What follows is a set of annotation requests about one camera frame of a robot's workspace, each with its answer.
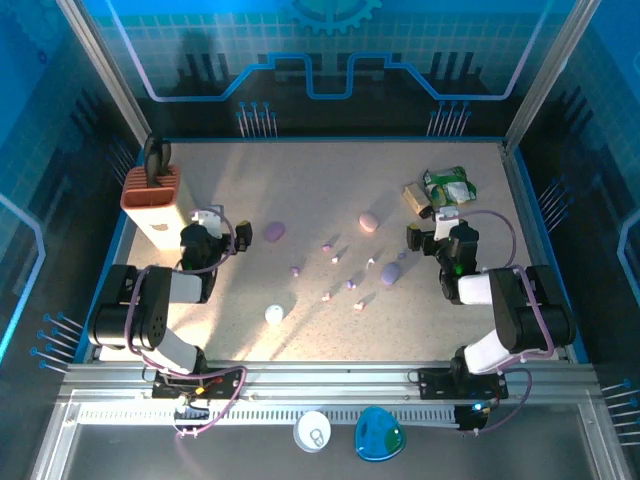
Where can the purple earbud case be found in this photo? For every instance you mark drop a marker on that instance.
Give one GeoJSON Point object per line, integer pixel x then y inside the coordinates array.
{"type": "Point", "coordinates": [274, 231]}

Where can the lavender earbud case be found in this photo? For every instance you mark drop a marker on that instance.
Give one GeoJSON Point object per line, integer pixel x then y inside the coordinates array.
{"type": "Point", "coordinates": [390, 273]}

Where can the white earbud case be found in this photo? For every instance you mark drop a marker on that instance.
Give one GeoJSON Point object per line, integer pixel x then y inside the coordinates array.
{"type": "Point", "coordinates": [274, 314]}

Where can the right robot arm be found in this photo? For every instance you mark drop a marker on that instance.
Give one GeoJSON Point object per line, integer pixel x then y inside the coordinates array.
{"type": "Point", "coordinates": [520, 310]}

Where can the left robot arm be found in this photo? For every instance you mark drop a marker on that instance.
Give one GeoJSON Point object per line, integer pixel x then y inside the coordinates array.
{"type": "Point", "coordinates": [150, 310]}

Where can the pink earbud case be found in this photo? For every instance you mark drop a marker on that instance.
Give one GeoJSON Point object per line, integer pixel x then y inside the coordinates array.
{"type": "Point", "coordinates": [368, 222]}

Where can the tan block with black cap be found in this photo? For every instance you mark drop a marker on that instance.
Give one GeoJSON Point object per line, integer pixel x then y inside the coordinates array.
{"type": "Point", "coordinates": [416, 197]}

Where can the cream knife block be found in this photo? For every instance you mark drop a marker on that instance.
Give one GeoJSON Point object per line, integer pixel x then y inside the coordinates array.
{"type": "Point", "coordinates": [160, 215]}

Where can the green snack packet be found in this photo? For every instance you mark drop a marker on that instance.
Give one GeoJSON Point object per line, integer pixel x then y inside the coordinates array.
{"type": "Point", "coordinates": [450, 187]}

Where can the black scissors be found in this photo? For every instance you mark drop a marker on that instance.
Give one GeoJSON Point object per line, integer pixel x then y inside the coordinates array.
{"type": "Point", "coordinates": [156, 160]}

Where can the black electronics box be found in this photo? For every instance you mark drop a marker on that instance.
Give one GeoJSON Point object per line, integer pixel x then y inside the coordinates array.
{"type": "Point", "coordinates": [467, 420]}

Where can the blue triangular plastic object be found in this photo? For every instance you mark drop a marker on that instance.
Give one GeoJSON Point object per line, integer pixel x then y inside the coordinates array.
{"type": "Point", "coordinates": [379, 434]}

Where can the white round can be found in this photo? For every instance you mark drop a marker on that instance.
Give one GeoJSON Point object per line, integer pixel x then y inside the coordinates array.
{"type": "Point", "coordinates": [313, 431]}

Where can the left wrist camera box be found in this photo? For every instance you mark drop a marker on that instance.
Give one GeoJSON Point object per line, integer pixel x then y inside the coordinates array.
{"type": "Point", "coordinates": [209, 220]}

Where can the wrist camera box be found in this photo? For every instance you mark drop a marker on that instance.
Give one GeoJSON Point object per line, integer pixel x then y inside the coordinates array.
{"type": "Point", "coordinates": [444, 222]}
{"type": "Point", "coordinates": [209, 220]}

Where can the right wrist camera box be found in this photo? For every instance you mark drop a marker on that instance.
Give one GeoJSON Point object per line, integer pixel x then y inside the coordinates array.
{"type": "Point", "coordinates": [444, 222]}

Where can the short aluminium side rail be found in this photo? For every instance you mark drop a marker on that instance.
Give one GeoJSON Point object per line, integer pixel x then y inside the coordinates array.
{"type": "Point", "coordinates": [522, 200]}

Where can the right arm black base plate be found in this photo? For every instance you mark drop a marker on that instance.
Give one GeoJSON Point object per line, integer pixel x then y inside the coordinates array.
{"type": "Point", "coordinates": [435, 384]}

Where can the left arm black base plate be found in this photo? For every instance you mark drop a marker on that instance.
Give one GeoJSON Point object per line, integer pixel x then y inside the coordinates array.
{"type": "Point", "coordinates": [220, 386]}

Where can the long aluminium mounting rail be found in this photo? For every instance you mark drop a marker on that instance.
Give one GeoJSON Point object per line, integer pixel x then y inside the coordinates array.
{"type": "Point", "coordinates": [325, 380]}

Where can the aluminium frame post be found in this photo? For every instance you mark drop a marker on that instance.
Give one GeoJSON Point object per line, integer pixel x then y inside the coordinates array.
{"type": "Point", "coordinates": [111, 75]}
{"type": "Point", "coordinates": [549, 75]}

